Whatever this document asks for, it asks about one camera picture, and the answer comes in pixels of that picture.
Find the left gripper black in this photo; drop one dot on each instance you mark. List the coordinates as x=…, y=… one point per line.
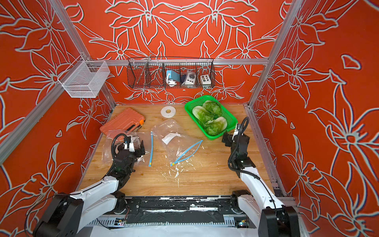
x=137, y=153

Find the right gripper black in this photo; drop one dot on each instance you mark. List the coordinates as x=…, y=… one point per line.
x=229, y=137

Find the clear zip-top bag blue seal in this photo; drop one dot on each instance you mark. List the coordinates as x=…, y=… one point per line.
x=138, y=143

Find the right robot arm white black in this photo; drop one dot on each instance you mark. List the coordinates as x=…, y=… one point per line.
x=268, y=214

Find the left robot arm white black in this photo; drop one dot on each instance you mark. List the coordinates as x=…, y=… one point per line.
x=68, y=214

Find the green plastic basket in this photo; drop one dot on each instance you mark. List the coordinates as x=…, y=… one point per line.
x=231, y=120

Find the orange plastic tool case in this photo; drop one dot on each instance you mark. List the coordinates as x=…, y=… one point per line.
x=129, y=120

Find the white tape roll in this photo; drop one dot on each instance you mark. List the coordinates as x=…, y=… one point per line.
x=168, y=111

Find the white button box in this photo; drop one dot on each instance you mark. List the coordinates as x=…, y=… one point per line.
x=205, y=80

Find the white round dial device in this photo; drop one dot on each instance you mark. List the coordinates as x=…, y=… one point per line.
x=189, y=79

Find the blue white device in basket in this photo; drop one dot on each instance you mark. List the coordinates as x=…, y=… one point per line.
x=173, y=78

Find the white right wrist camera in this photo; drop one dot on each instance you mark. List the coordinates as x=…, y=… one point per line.
x=237, y=130

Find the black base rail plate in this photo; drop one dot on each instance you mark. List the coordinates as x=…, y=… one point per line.
x=213, y=211

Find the black wire wall basket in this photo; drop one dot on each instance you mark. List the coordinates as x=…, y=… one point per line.
x=150, y=72

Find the clear acrylic wall bin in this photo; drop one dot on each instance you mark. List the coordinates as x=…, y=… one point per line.
x=84, y=79

